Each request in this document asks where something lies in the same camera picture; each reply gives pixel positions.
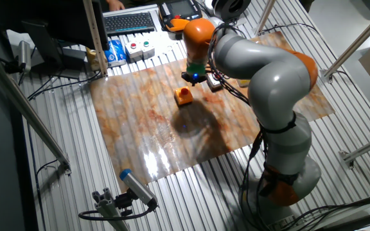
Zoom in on long slanted aluminium beam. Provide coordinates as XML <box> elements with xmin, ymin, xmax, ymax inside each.
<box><xmin>0</xmin><ymin>44</ymin><xmax>73</xmax><ymax>176</ymax></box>

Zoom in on plain silver camera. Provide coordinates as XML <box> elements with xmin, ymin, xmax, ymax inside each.
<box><xmin>17</xmin><ymin>40</ymin><xmax>32</xmax><ymax>72</ymax></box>

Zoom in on orange box red button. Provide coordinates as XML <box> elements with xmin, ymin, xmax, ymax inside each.
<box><xmin>173</xmin><ymin>85</ymin><xmax>194</xmax><ymax>107</ymax></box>

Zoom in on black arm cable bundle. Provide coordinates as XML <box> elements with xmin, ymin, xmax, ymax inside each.
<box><xmin>206</xmin><ymin>22</ymin><xmax>298</xmax><ymax>231</ymax></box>

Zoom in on marble pattern glossy mat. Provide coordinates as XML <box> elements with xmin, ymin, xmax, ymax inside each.
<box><xmin>89</xmin><ymin>31</ymin><xmax>336</xmax><ymax>193</ymax></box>

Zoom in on black round reel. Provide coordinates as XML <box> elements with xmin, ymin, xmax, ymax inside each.
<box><xmin>211</xmin><ymin>0</ymin><xmax>252</xmax><ymax>22</ymax></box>

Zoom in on black computer keyboard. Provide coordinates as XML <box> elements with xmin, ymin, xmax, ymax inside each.
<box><xmin>103</xmin><ymin>12</ymin><xmax>156</xmax><ymax>36</ymax></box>

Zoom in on short aluminium camera profile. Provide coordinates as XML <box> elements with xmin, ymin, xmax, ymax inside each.
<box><xmin>91</xmin><ymin>187</ymin><xmax>130</xmax><ymax>231</ymax></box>

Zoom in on orange black teach pendant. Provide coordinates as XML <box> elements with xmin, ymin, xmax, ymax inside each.
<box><xmin>158</xmin><ymin>0</ymin><xmax>204</xmax><ymax>33</ymax></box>

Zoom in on silver aluminium frame beam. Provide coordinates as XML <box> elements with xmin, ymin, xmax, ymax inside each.
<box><xmin>320</xmin><ymin>3</ymin><xmax>370</xmax><ymax>83</ymax></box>
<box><xmin>338</xmin><ymin>131</ymin><xmax>370</xmax><ymax>170</ymax></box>

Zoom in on white box small green button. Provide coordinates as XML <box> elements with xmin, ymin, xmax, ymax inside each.
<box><xmin>139</xmin><ymin>38</ymin><xmax>156</xmax><ymax>60</ymax></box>

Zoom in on bare person hand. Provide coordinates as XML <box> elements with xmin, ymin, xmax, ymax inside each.
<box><xmin>107</xmin><ymin>0</ymin><xmax>127</xmax><ymax>12</ymax></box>

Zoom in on grey black box red button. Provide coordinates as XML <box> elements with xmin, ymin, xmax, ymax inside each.
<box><xmin>206</xmin><ymin>73</ymin><xmax>224</xmax><ymax>92</ymax></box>

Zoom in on yellow snack packet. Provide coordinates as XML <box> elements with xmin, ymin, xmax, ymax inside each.
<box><xmin>85</xmin><ymin>47</ymin><xmax>101</xmax><ymax>71</ymax></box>

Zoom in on blue white tissue pack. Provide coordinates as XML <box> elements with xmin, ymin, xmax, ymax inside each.
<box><xmin>104</xmin><ymin>38</ymin><xmax>127</xmax><ymax>67</ymax></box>

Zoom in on black floor cables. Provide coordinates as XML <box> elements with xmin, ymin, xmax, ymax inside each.
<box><xmin>27</xmin><ymin>70</ymin><xmax>102</xmax><ymax>101</ymax></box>

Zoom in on thin black cable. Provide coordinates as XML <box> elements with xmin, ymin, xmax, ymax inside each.
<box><xmin>34</xmin><ymin>158</ymin><xmax>59</xmax><ymax>231</ymax></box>

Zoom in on black camera cable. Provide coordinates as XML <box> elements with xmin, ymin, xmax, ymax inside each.
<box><xmin>78</xmin><ymin>198</ymin><xmax>157</xmax><ymax>221</ymax></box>

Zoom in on black computer monitor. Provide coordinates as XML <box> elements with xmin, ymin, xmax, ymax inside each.
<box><xmin>0</xmin><ymin>0</ymin><xmax>109</xmax><ymax>80</ymax></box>

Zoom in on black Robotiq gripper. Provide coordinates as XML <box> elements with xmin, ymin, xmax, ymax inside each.
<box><xmin>181</xmin><ymin>71</ymin><xmax>209</xmax><ymax>88</ymax></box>

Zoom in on black base cables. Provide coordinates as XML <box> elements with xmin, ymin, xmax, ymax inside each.
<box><xmin>281</xmin><ymin>189</ymin><xmax>370</xmax><ymax>227</ymax></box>

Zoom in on silver upright post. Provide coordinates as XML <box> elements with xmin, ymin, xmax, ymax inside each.
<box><xmin>254</xmin><ymin>0</ymin><xmax>278</xmax><ymax>36</ymax></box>

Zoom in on white box small red button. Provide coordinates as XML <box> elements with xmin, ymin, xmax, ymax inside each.
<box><xmin>125</xmin><ymin>40</ymin><xmax>144</xmax><ymax>62</ymax></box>

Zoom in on beige upright profile post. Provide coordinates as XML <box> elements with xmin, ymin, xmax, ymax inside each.
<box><xmin>82</xmin><ymin>0</ymin><xmax>109</xmax><ymax>78</ymax></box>

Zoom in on silver camera with blue cap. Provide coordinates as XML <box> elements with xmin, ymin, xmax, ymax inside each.
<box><xmin>119</xmin><ymin>169</ymin><xmax>159</xmax><ymax>208</ymax></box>

